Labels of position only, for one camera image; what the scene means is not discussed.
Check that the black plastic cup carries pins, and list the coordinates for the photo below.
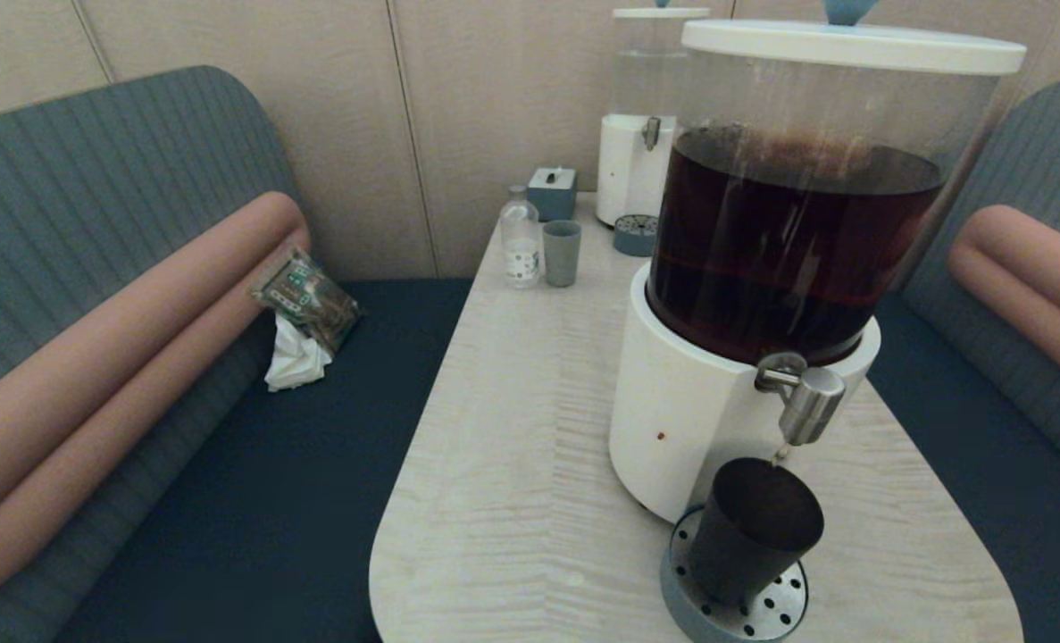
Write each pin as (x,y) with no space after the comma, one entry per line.
(744,536)

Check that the large tea drink dispenser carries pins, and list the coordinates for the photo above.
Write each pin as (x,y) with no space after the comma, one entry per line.
(699,420)

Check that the pink bolster cushion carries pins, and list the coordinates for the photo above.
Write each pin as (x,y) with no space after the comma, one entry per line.
(92,464)
(1021,308)
(137,321)
(1039,250)

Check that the crumpled white tissue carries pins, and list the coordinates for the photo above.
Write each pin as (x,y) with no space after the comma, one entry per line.
(296,362)

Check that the clear plastic bottle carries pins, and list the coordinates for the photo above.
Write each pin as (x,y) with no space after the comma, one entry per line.
(521,250)

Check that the small water drink dispenser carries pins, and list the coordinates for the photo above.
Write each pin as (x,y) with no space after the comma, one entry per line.
(623,170)

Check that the grey plastic cup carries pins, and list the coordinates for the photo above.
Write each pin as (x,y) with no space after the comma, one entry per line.
(562,254)

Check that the grey tissue box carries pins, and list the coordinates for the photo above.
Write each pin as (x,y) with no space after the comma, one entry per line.
(552,196)

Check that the green snack packet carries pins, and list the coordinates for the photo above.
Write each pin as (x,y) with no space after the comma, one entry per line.
(311,299)

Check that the teal upholstered bench sofa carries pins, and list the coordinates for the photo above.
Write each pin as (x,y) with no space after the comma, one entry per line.
(985,464)
(271,500)

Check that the large round drip tray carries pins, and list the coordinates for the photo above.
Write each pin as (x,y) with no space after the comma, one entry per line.
(675,594)

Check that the small round drip tray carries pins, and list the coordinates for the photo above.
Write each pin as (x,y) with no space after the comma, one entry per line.
(634,236)

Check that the large metal dispenser tap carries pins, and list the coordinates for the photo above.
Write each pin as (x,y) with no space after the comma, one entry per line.
(811,402)

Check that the small metal dispenser tap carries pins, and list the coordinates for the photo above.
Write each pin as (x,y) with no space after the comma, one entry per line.
(651,132)

